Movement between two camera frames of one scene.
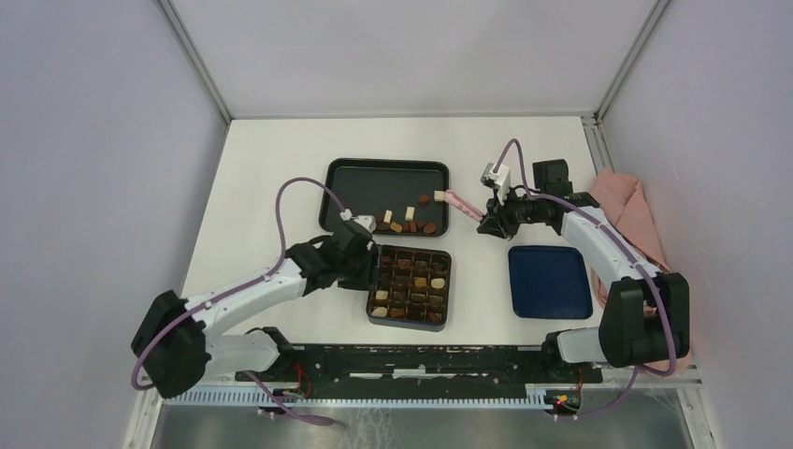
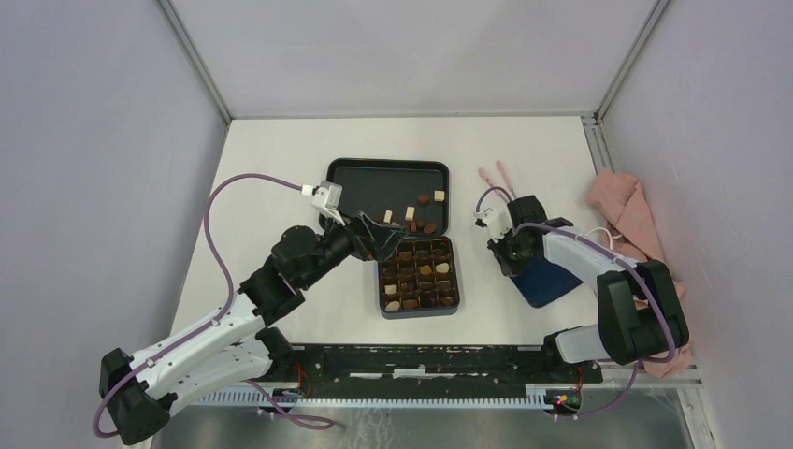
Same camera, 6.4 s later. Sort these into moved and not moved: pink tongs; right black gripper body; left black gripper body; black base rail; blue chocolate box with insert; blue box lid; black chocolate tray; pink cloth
Moved: right black gripper body; blue box lid; left black gripper body; pink tongs; blue chocolate box with insert
Not moved: black chocolate tray; black base rail; pink cloth
